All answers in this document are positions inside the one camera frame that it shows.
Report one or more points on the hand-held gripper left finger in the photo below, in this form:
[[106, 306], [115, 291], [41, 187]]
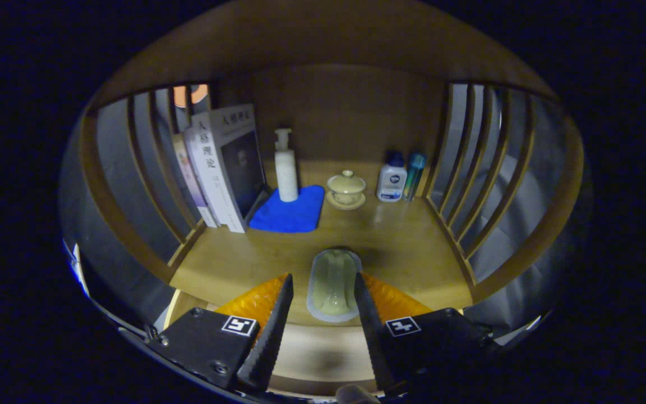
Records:
[[272, 336]]

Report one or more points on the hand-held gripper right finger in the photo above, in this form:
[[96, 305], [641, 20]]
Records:
[[370, 331]]

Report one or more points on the pale green packaged item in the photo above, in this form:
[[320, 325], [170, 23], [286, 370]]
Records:
[[334, 286]]

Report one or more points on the wooden countertop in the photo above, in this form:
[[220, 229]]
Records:
[[390, 241]]

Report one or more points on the wooden cabinet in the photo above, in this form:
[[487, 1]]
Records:
[[345, 112]]

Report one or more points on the blue cloth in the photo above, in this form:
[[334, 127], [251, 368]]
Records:
[[292, 216]]

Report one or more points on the beige lidded teacup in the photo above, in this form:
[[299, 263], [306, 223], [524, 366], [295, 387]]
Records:
[[346, 188]]

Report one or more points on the white bottle with blue cap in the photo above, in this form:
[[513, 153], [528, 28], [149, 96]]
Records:
[[391, 182]]

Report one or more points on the teal bottle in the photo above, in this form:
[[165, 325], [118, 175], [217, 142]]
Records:
[[414, 174]]

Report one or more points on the white pump bottle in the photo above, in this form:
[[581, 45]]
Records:
[[286, 174]]

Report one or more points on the thick white book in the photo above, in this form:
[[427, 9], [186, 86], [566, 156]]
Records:
[[227, 163]]

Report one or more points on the thin pale purple book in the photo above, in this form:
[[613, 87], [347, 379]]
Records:
[[191, 174]]

